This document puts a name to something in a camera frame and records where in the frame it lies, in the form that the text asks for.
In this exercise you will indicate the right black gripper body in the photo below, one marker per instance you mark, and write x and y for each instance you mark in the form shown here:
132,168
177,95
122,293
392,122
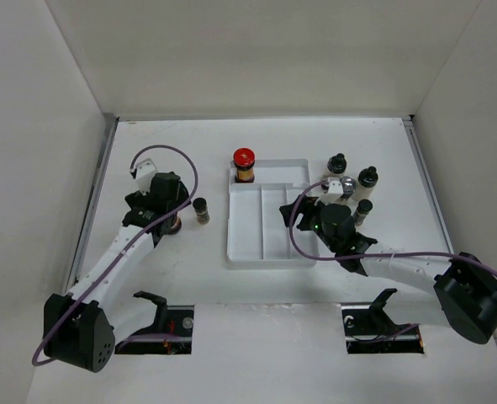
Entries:
312,220

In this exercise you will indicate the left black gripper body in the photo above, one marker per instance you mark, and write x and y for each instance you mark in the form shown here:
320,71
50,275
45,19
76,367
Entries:
137,199

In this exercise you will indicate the silver-capped spice bottle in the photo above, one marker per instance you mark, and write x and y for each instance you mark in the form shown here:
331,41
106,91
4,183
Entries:
349,187

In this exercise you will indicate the red-capped amber sauce jar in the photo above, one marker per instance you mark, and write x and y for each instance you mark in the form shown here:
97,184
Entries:
244,160

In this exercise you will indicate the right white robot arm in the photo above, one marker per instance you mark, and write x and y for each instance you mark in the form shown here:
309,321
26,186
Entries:
463,290

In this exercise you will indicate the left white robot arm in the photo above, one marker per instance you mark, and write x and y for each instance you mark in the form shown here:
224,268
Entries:
81,328

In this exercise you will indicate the small black-capped pepper jar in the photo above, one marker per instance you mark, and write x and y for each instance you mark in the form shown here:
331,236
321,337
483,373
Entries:
364,207

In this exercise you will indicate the small black-capped spice jar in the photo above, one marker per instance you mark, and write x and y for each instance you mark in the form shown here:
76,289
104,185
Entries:
201,210

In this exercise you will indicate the white compartment organizer tray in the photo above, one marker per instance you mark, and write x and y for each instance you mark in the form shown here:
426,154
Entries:
257,237

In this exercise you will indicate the black-capped beige bottle right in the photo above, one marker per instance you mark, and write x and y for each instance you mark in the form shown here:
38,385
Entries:
367,179

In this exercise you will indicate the black-capped beige bottle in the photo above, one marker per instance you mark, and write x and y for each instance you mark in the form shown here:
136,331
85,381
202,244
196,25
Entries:
367,179
336,165

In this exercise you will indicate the black-capped beige bottle rear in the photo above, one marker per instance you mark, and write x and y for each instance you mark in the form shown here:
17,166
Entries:
336,165

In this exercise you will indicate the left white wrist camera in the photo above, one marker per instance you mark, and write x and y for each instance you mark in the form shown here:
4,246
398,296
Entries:
143,172

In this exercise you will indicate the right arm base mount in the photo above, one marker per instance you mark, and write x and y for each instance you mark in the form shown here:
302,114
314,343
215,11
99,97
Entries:
369,330

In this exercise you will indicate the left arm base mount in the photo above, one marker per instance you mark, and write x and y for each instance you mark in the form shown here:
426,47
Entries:
157,327

